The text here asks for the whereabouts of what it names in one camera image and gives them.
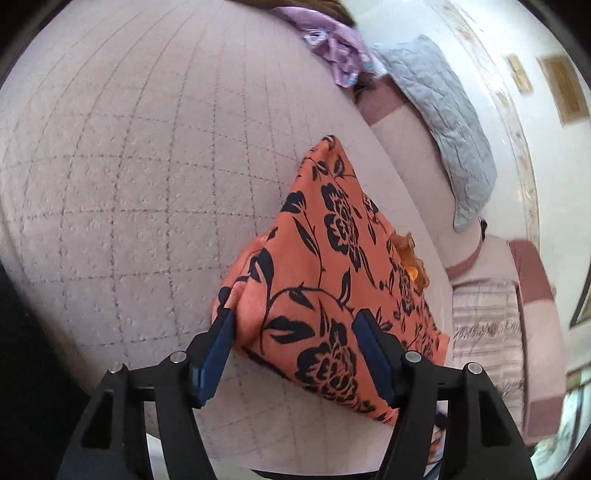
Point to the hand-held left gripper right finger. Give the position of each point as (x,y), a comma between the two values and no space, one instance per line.
(374,355)

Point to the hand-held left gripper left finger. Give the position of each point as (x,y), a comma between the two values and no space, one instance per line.
(217,355)

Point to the orange black floral blouse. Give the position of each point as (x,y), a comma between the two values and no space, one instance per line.
(323,258)

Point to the striped folded cloth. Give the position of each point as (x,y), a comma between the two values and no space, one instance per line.
(485,323)

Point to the black sunglasses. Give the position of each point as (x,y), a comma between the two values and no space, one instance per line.
(483,228)

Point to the pink sofa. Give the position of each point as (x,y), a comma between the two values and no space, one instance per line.
(138,184)

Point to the grey quilted pillow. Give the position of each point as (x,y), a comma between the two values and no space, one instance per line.
(443,115)

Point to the purple garment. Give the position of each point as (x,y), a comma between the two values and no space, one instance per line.
(332,46)

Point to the brown garment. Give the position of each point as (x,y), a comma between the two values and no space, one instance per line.
(323,7)

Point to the framed wall picture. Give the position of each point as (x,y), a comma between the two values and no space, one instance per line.
(563,90)

